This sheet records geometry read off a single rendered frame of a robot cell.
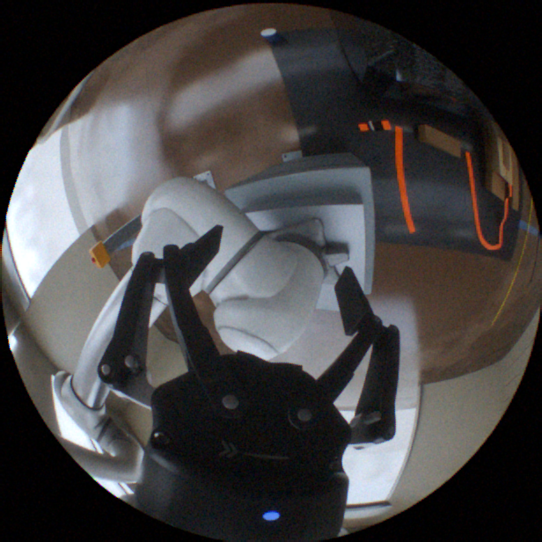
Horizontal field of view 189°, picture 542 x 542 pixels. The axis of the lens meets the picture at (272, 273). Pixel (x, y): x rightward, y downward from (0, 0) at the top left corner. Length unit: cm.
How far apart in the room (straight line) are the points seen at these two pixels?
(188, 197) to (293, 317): 25
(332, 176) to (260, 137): 96
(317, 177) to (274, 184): 11
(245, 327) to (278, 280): 9
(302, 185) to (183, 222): 29
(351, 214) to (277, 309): 24
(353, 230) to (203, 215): 29
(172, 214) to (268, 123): 112
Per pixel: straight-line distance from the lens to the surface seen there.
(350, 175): 45
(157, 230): 30
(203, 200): 31
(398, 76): 77
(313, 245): 40
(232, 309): 27
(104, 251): 107
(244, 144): 141
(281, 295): 28
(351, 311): 16
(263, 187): 50
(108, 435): 57
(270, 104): 135
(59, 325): 619
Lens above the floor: 125
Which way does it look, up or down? 44 degrees down
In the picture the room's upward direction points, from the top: 152 degrees counter-clockwise
